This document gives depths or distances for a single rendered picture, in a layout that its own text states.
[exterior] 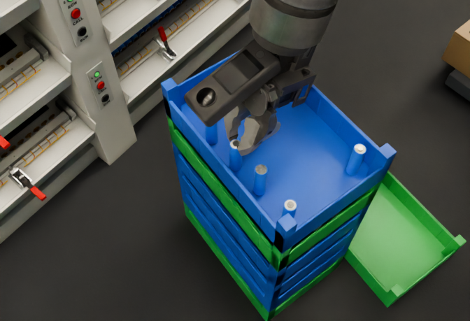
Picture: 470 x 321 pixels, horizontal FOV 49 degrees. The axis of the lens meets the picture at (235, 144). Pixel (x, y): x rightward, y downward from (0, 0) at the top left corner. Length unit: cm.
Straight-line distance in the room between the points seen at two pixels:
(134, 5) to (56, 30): 22
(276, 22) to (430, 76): 99
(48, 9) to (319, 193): 52
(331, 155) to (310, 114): 8
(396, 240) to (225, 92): 72
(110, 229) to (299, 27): 78
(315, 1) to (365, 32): 103
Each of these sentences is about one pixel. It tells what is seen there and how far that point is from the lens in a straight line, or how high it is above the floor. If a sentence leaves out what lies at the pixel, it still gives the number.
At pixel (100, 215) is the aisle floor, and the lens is 124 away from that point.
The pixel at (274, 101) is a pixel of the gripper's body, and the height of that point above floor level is 58.
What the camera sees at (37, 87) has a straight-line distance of 101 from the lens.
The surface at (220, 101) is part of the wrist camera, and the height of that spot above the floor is 62.
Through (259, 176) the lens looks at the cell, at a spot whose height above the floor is 46.
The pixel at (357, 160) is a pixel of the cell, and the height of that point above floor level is 45.
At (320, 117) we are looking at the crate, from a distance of 85.
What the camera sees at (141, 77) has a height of 16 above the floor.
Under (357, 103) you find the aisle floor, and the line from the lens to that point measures 140.
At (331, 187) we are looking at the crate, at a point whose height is 40.
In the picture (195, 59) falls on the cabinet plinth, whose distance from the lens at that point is 141.
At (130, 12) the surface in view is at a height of 35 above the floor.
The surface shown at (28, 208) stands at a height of 3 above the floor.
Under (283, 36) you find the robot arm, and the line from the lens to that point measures 57.
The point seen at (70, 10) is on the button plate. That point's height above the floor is 48.
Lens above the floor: 109
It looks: 58 degrees down
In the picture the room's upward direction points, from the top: straight up
